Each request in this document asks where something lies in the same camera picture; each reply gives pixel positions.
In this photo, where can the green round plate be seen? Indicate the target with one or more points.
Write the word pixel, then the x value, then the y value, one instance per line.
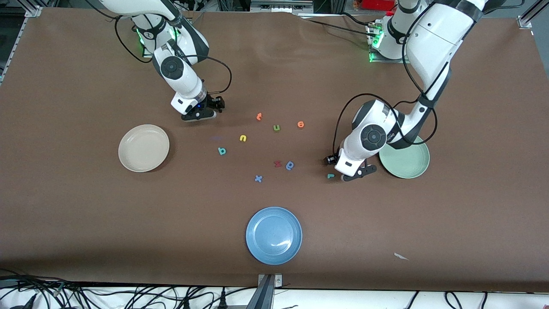
pixel 407 165

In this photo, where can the beige round plate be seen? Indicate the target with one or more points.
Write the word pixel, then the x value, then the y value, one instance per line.
pixel 143 148

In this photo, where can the blue foam letter a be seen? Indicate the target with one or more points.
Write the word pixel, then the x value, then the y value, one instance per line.
pixel 290 165

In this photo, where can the red box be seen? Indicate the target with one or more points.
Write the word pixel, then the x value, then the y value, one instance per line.
pixel 373 4

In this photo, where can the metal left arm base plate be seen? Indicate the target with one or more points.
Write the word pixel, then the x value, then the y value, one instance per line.
pixel 386 61

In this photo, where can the grey metal device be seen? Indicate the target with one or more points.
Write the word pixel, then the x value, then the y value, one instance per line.
pixel 279 6

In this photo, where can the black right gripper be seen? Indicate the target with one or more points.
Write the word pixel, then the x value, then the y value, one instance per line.
pixel 213 103

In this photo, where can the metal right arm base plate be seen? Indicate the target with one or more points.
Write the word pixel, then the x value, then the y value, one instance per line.
pixel 148 55

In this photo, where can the blue round plate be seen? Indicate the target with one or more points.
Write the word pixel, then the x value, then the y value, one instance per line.
pixel 273 236

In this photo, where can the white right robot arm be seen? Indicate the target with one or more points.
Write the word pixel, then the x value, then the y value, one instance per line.
pixel 180 77

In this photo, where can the aluminium corner post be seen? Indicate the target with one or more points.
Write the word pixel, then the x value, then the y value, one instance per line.
pixel 525 20

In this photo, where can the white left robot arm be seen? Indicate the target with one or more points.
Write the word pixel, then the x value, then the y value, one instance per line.
pixel 433 38

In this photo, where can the aluminium profile with bracket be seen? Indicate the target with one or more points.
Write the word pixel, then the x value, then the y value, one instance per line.
pixel 266 296

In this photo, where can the white paper scrap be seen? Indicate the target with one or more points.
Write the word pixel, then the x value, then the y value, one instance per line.
pixel 400 256

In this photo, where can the brown table cover sheet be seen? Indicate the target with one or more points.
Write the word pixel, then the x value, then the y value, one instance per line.
pixel 85 214

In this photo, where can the aluminium frame rail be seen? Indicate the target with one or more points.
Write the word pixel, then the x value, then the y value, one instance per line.
pixel 32 10

